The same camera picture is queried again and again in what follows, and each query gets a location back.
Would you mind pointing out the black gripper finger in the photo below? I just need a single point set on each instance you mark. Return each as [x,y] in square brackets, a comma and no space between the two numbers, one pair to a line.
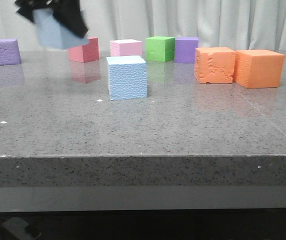
[68,13]
[26,9]

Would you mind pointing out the light blue smooth cube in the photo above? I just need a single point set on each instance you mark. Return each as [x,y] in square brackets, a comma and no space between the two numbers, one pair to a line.
[53,34]

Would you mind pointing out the red foam cube far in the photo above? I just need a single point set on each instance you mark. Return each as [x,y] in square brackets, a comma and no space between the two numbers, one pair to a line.
[85,53]

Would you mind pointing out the purple dented foam cube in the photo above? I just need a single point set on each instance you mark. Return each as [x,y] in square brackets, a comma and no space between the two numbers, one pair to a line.
[9,52]

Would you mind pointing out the pink foam cube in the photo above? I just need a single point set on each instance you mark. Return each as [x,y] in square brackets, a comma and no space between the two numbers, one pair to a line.
[125,47]

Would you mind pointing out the light blue textured cube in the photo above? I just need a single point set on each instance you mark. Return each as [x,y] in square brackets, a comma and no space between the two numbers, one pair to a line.
[127,77]

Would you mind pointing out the green foam cube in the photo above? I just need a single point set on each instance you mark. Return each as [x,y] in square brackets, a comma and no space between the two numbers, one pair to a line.
[160,48]

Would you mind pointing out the purple cube beside green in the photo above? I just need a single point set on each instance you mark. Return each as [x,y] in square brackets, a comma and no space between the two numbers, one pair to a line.
[185,49]

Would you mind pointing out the damaged orange foam cube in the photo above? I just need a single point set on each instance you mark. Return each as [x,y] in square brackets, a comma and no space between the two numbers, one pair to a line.
[214,65]

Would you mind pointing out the grey curtain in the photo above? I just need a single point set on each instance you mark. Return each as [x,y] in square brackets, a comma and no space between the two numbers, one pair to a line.
[235,24]

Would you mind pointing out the smooth orange foam cube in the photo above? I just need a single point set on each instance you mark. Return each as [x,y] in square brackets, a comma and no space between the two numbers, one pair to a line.
[258,68]

